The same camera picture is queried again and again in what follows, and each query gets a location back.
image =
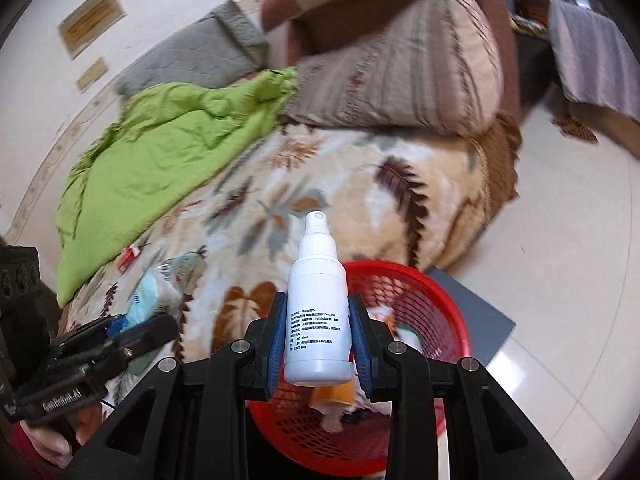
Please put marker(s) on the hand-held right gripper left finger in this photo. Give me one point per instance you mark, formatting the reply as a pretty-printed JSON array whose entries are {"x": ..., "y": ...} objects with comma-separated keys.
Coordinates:
[{"x": 276, "y": 345}]

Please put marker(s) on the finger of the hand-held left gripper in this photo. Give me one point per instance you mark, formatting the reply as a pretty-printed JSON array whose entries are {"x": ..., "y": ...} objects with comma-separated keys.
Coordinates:
[
  {"x": 150, "y": 335},
  {"x": 90, "y": 332}
]

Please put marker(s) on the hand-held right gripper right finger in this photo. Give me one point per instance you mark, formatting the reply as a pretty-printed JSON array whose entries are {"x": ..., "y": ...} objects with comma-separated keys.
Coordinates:
[{"x": 361, "y": 345}]

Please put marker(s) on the clear plastic bag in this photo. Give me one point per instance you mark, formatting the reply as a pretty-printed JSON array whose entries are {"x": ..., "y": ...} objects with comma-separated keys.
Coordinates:
[{"x": 160, "y": 290}]

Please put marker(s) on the white spray bottle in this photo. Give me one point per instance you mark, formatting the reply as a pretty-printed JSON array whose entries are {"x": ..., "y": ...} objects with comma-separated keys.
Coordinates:
[{"x": 317, "y": 320}]

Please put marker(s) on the red plastic basket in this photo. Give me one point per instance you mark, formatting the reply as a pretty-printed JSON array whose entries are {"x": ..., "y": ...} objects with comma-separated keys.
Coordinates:
[{"x": 425, "y": 300}]

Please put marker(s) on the person's left hand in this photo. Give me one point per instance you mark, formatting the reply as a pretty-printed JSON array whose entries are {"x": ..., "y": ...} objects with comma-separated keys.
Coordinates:
[{"x": 45, "y": 440}]

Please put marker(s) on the orange box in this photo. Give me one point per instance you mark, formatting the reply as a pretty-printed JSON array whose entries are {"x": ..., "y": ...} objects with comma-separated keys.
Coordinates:
[{"x": 332, "y": 397}]

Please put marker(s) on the red white wrapper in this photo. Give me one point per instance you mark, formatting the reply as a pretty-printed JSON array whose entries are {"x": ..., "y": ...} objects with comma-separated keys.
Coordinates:
[{"x": 130, "y": 258}]

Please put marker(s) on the grey floor mat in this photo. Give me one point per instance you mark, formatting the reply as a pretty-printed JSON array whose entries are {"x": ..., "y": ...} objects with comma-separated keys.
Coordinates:
[{"x": 480, "y": 320}]

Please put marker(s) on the green quilt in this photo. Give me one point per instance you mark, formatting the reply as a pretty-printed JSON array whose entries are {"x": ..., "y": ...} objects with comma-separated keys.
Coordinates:
[{"x": 150, "y": 170}]

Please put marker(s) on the leaf print blanket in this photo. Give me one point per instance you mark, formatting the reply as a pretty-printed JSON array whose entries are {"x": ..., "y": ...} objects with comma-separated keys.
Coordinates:
[{"x": 350, "y": 180}]

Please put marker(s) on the striped beige pillow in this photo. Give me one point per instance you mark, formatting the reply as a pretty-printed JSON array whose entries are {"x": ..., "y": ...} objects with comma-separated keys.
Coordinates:
[{"x": 400, "y": 70}]

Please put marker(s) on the grey quilted pillow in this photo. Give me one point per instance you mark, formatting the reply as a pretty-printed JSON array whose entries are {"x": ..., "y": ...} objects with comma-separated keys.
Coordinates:
[{"x": 200, "y": 50}]

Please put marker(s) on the brown door mat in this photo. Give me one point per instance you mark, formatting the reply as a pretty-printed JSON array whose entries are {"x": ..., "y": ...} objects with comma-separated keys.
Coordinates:
[{"x": 575, "y": 129}]

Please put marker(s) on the dark low cabinet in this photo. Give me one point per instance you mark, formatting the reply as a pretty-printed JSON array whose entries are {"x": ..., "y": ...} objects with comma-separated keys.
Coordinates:
[{"x": 535, "y": 65}]

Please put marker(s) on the striped cloth covered table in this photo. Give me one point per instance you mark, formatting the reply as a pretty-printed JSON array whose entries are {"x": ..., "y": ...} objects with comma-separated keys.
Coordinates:
[{"x": 595, "y": 60}]

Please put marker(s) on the gold wall switch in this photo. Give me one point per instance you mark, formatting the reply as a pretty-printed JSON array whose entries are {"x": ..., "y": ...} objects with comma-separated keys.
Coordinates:
[{"x": 92, "y": 74}]

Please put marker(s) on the yellow wall panel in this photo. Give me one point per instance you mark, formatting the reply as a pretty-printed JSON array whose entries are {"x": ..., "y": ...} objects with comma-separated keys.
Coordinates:
[{"x": 90, "y": 21}]

